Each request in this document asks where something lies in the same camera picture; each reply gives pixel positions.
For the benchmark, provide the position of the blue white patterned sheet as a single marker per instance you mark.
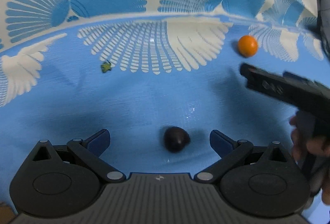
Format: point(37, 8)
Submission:
point(174, 63)

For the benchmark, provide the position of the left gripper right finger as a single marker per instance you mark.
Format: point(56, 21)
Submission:
point(231, 155)

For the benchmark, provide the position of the small green leaf scrap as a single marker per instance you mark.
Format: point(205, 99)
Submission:
point(106, 66)

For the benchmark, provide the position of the person's right hand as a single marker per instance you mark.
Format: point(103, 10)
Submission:
point(310, 150)

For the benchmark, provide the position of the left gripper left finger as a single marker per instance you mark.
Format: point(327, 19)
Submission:
point(88, 153)

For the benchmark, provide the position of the orange fruit far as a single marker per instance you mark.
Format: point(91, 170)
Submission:
point(247, 46)

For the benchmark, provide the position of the dark plum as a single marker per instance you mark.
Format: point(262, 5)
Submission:
point(175, 139)

